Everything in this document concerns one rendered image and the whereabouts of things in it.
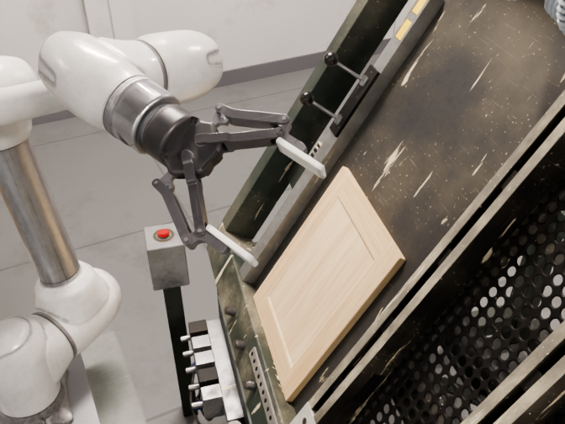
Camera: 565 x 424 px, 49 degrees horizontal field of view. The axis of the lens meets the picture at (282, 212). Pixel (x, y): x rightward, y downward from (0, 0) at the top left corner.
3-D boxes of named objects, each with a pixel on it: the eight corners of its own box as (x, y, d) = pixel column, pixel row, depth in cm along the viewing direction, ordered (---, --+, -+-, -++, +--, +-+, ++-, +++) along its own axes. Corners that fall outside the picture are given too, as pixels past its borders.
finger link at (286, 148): (279, 151, 78) (282, 146, 78) (323, 180, 76) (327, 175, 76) (275, 140, 75) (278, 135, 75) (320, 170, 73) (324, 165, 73)
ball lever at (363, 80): (365, 88, 161) (321, 60, 160) (373, 76, 159) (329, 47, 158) (364, 91, 157) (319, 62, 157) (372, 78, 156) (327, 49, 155)
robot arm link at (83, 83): (105, 76, 75) (178, 60, 85) (23, 20, 80) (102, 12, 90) (93, 150, 81) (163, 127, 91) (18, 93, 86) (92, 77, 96)
